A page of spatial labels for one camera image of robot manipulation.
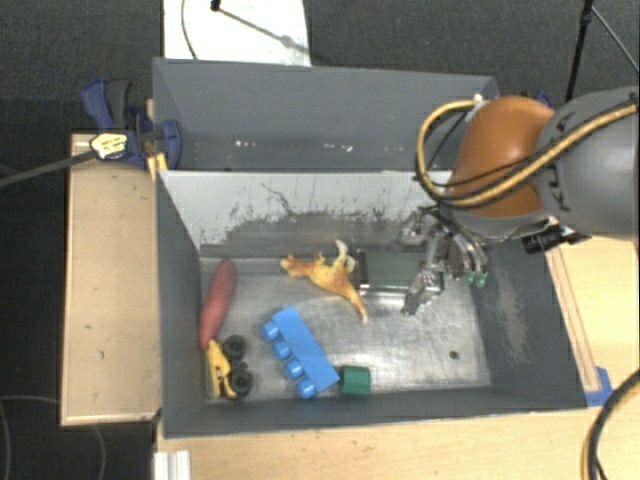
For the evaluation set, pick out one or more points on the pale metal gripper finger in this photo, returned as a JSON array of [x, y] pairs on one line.
[[415, 295], [437, 284]]

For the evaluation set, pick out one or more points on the dark green flat block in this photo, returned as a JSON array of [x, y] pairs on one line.
[[390, 270]]

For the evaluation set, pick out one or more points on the yellow toy dinosaur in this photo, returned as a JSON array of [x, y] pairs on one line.
[[330, 278]]

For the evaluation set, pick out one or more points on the small green block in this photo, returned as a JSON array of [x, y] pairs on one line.
[[356, 381]]

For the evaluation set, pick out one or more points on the blue toy building brick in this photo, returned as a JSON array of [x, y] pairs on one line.
[[302, 348]]

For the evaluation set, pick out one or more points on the grey metal bin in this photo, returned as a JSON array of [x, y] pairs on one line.
[[320, 118]]

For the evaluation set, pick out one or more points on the red-brown sweet potato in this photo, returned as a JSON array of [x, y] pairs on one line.
[[217, 300]]

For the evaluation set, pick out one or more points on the yellow toy vehicle black wheels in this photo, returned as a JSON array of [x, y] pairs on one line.
[[227, 368]]

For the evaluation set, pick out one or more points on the pale wood flat board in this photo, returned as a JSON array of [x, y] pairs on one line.
[[110, 278]]

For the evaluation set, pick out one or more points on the black cylinder on white bracket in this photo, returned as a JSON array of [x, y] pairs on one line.
[[547, 238]]

